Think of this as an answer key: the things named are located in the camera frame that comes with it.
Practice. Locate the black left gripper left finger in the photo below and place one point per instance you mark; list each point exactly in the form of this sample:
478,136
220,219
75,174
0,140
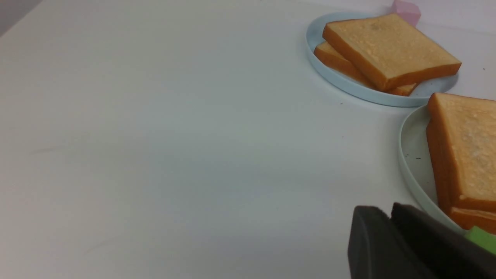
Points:
376,249

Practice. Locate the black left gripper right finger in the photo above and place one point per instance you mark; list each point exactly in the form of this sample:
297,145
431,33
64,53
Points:
446,253

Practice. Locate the toast slice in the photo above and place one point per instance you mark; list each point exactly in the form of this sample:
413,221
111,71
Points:
467,219
390,52
461,139
334,60

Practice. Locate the green cube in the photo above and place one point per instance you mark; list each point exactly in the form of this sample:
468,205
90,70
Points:
482,238

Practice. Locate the mint green plate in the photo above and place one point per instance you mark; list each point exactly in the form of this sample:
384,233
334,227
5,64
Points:
416,166

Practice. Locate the light blue bread plate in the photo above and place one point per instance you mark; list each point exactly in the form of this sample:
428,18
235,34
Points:
419,97

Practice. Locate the pink cube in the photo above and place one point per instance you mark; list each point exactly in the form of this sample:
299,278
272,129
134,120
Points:
408,11

